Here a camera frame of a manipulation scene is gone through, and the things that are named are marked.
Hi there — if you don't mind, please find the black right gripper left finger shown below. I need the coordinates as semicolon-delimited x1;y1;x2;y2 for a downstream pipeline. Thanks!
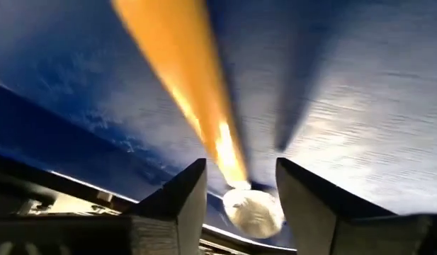
0;157;208;255

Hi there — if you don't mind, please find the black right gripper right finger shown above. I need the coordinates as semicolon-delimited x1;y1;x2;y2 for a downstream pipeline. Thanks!
276;157;437;255

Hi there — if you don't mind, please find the orange-handled metal spoon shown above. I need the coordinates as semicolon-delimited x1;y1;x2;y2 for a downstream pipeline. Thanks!
110;0;285;239

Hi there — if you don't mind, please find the blue plastic tray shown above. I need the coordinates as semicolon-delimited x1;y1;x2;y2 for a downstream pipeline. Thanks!
0;0;437;249

